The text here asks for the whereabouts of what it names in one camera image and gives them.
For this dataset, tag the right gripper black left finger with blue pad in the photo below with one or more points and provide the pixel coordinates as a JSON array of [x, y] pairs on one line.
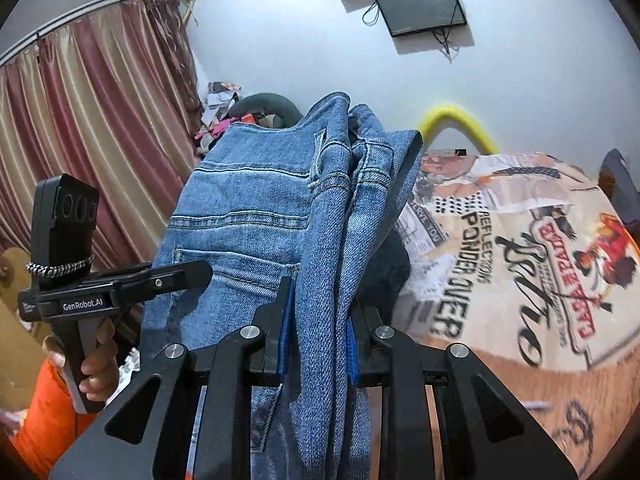
[[269, 364]]

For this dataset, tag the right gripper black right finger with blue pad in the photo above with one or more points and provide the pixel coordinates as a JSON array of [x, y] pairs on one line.
[[368, 348]]

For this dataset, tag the blue denim jeans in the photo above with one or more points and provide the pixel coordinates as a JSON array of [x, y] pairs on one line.
[[313, 202]]

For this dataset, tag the orange sleeve forearm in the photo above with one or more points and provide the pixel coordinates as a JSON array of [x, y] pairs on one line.
[[51, 426]]

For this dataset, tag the person's left hand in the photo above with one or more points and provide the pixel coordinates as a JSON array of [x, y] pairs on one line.
[[100, 366]]

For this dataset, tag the wooden headboard panel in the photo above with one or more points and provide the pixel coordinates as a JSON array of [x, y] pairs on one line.
[[21, 354]]

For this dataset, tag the dark teal folded garment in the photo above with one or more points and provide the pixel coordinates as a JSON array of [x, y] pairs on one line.
[[385, 276]]

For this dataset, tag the white cloth beside bed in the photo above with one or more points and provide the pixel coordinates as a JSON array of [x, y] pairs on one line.
[[129, 367]]

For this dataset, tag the newspaper print bed cover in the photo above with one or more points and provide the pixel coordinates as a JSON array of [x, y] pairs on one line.
[[524, 259]]

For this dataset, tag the striped pink beige curtain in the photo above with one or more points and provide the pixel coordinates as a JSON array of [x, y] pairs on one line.
[[109, 98]]

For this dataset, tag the clutter pile on bag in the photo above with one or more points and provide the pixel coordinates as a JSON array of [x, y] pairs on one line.
[[217, 116]]

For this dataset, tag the grey green pillow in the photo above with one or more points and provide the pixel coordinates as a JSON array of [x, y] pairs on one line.
[[273, 111]]

